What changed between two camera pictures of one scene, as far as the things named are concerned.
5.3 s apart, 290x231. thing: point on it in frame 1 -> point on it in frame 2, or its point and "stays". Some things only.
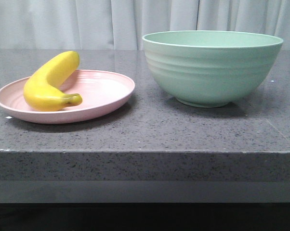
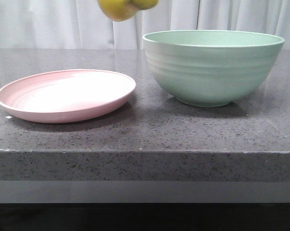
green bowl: x=208 y=69 stays
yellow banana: x=42 y=90 -> x=121 y=10
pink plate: x=99 y=91 stays
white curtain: x=63 y=25 stays
